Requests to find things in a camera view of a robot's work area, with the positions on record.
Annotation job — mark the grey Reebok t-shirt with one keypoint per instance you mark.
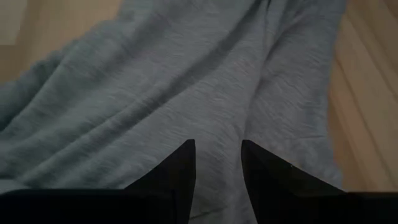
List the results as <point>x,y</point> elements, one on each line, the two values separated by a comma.
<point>155,87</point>

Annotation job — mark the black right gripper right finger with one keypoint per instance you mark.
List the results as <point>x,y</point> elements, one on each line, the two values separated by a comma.
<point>311,207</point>

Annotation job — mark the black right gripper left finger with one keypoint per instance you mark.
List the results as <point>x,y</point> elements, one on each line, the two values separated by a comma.
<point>124,207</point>

